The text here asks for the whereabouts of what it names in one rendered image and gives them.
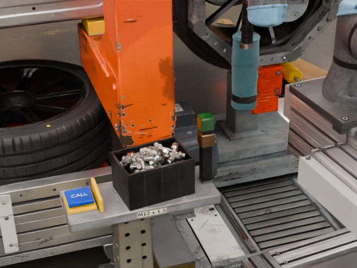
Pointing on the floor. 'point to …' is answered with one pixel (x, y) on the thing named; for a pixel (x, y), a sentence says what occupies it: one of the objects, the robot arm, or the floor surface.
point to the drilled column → (133, 244)
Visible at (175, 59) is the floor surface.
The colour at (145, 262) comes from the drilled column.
